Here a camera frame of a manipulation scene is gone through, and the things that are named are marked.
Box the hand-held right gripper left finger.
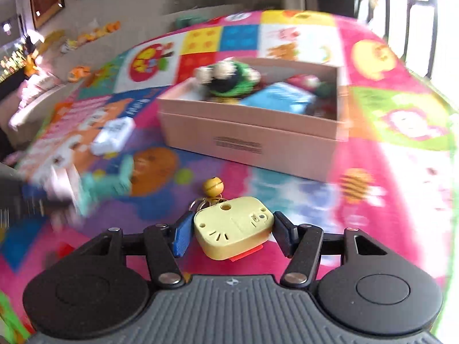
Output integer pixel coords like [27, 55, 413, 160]
[91, 211, 196, 289]

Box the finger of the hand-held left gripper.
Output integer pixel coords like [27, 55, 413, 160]
[25, 195, 72, 217]

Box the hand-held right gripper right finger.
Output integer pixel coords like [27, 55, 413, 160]
[273, 211, 388, 289]

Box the yellow toy keychain with bell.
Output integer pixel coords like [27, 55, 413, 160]
[189, 177, 275, 261]

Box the teal plastic toy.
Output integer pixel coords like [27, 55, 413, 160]
[81, 154, 134, 216]

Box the pink cardboard box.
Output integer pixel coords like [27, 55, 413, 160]
[157, 56, 350, 183]

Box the crochet doll with red hat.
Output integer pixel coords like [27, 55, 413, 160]
[287, 74, 321, 91]

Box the pale pink packet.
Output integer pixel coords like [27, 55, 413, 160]
[46, 167, 83, 201]

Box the white blue tissue packet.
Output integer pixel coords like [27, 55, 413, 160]
[90, 118, 136, 156]

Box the colourful cartoon play mat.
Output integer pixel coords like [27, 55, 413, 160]
[0, 9, 459, 344]

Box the orange plush toy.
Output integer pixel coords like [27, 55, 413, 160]
[69, 65, 90, 81]

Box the shelf of bottles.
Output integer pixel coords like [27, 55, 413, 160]
[0, 39, 36, 79]

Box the green black crochet toy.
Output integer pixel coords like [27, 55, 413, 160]
[194, 60, 262, 98]

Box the row of plush toys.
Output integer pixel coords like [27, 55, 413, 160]
[46, 21, 120, 52]

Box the green cloth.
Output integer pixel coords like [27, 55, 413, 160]
[175, 16, 209, 27]

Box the black window frame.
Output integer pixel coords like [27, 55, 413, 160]
[317, 0, 442, 79]

